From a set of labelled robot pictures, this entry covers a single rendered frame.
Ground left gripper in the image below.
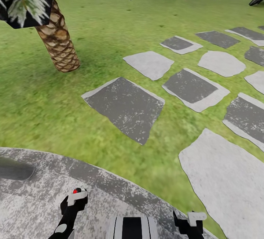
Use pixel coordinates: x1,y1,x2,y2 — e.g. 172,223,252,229
60,196,88,217

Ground robot trunk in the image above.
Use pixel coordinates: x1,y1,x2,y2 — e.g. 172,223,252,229
106,217,158,239

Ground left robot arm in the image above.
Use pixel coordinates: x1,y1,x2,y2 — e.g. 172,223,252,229
48,191,88,239

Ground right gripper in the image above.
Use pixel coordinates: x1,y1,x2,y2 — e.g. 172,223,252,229
173,212,203,239

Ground insectifuge atomizer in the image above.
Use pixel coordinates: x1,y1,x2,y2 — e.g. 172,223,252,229
73,188,86,194

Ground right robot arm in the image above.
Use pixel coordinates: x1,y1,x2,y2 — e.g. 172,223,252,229
173,211,207,239

